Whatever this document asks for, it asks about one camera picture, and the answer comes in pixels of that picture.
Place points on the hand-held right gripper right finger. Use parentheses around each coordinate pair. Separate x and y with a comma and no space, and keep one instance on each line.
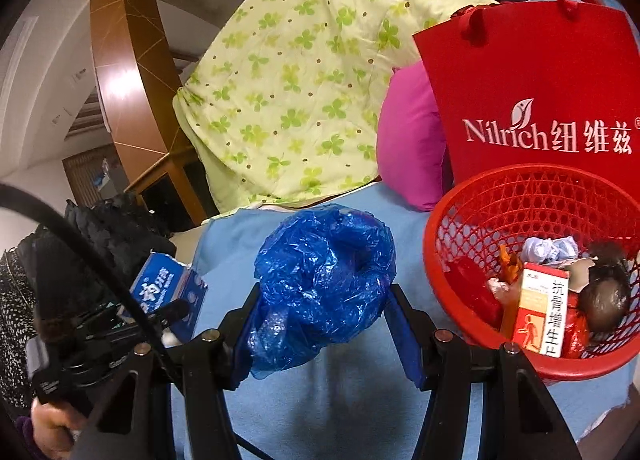
(407,340)

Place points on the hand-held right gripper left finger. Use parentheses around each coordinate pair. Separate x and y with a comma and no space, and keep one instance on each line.
(246,340)

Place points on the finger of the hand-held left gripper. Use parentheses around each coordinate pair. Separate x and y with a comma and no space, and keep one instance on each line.
(102,322)
(172,311)

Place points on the blue and white box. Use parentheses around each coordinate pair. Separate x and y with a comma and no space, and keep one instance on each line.
(160,280)

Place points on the blue plastic bag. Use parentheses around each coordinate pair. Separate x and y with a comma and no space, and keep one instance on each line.
(325,270)

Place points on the orange and white medicine box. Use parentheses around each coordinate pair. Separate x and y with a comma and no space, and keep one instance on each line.
(542,310)

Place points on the red mesh plastic basket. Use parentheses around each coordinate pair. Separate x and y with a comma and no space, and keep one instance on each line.
(500,200)

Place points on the black plastic bag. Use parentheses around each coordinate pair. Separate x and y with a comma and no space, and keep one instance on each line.
(605,290)

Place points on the person's left forearm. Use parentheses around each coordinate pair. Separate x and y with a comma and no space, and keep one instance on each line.
(24,440)

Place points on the person's left hand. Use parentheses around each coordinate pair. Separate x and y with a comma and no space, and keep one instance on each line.
(52,425)

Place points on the black and white speckled garment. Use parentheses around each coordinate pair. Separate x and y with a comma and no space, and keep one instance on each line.
(17,320)

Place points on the blue bed sheet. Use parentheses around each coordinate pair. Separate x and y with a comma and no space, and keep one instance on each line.
(350,405)

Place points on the black fur coat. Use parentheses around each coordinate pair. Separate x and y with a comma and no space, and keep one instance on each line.
(120,225)

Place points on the orange plastic wrapper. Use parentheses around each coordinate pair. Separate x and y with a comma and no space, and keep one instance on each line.
(507,262)

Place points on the brown lattice panel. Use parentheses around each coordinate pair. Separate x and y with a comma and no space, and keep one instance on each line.
(87,180)

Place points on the crumpled white paper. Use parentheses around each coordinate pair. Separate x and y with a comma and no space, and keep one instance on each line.
(550,249)

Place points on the torn white paper scrap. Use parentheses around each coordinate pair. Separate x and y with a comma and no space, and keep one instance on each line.
(580,275)

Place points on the pink pillow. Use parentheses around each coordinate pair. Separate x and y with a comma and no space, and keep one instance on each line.
(410,150)

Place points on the wooden cabinet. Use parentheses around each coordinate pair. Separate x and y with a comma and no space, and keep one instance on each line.
(130,90)

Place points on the green clover print quilt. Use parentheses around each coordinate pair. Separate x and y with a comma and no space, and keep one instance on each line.
(310,80)

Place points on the red shopping bag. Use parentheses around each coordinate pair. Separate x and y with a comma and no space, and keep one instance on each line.
(525,75)

